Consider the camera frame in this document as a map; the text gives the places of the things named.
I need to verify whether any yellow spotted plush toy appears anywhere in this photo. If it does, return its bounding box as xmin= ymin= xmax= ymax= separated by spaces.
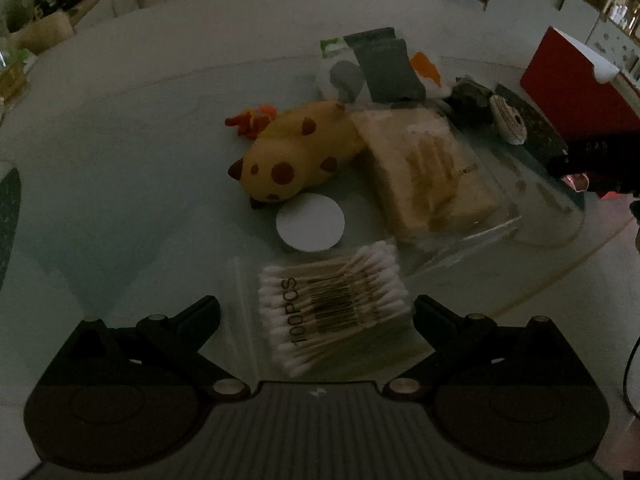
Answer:
xmin=228 ymin=101 xmax=366 ymax=204

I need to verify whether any dark patterned packet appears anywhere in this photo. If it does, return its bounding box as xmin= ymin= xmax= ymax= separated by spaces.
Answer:
xmin=444 ymin=77 xmax=494 ymax=129

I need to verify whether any orange small toy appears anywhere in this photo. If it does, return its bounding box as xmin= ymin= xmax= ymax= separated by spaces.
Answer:
xmin=224 ymin=105 xmax=278 ymax=141

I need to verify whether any white round patterned item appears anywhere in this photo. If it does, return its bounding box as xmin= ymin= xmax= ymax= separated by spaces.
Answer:
xmin=489 ymin=94 xmax=527 ymax=145

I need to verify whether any white round disc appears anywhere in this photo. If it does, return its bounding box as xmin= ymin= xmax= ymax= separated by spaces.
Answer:
xmin=276 ymin=193 xmax=345 ymax=252

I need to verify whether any red white cardboard box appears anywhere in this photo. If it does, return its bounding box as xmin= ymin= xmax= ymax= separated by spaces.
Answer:
xmin=521 ymin=27 xmax=639 ymax=139

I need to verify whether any white green grey pouch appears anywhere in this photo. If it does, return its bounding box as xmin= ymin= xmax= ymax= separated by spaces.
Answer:
xmin=316 ymin=27 xmax=452 ymax=105

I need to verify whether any cotton swab bag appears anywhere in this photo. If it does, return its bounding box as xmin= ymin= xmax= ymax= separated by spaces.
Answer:
xmin=258 ymin=240 xmax=412 ymax=378

